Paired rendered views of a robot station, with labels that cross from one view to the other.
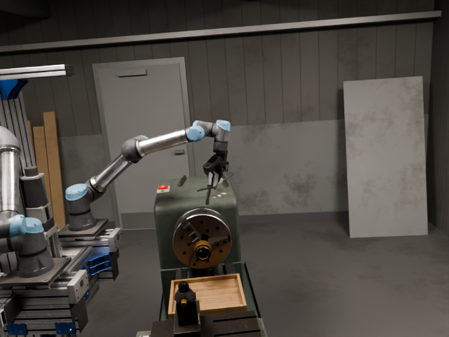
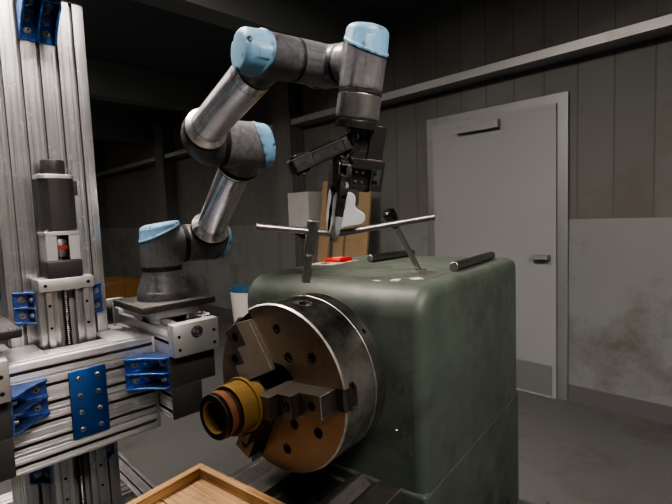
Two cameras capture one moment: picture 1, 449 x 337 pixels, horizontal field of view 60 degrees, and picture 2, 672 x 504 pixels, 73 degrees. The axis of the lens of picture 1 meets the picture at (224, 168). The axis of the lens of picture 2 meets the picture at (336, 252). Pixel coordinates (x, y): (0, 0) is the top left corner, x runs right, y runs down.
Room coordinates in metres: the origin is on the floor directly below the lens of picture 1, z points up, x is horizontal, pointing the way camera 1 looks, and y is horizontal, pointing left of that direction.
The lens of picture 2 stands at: (1.38, -0.48, 1.39)
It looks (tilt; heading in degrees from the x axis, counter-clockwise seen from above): 5 degrees down; 41
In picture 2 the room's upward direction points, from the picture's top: 2 degrees counter-clockwise
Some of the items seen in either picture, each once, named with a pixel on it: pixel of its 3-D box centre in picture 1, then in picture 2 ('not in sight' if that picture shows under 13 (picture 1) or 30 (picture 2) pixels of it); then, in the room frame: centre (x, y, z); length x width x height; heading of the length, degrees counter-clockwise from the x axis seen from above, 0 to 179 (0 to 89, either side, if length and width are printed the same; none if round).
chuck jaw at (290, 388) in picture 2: (219, 241); (305, 400); (1.90, 0.05, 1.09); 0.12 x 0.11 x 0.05; 94
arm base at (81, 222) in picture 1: (81, 217); (162, 281); (2.07, 0.83, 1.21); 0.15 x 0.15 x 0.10
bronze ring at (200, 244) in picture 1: (202, 250); (236, 407); (1.82, 0.14, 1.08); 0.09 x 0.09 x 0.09; 4
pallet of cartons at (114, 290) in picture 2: not in sight; (111, 291); (4.77, 7.71, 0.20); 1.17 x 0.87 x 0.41; 86
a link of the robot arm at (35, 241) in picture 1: (27, 234); not in sight; (1.58, 0.87, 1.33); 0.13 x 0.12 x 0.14; 107
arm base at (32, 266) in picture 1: (33, 259); not in sight; (1.58, 0.86, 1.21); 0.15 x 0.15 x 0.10
